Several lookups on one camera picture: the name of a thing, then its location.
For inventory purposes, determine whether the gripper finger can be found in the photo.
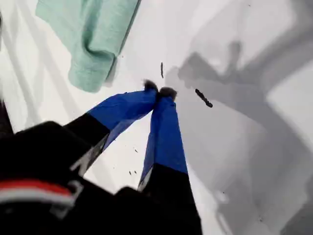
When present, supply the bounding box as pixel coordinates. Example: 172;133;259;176
138;87;203;235
62;78;159;177

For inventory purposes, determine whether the pale green t-shirt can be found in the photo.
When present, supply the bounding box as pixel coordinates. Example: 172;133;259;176
35;0;143;93

